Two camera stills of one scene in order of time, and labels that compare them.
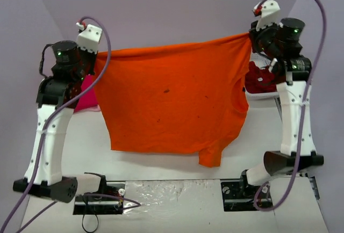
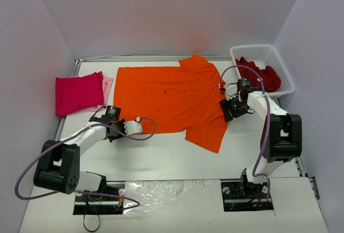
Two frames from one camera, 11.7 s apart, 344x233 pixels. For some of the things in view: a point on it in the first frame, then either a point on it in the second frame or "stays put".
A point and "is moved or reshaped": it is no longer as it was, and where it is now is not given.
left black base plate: x=109 y=201 stays put
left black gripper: x=90 y=63 -> x=114 y=133
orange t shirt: x=188 y=97 is moved or reshaped
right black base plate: x=238 y=195 stays put
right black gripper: x=256 y=38 -> x=227 y=110
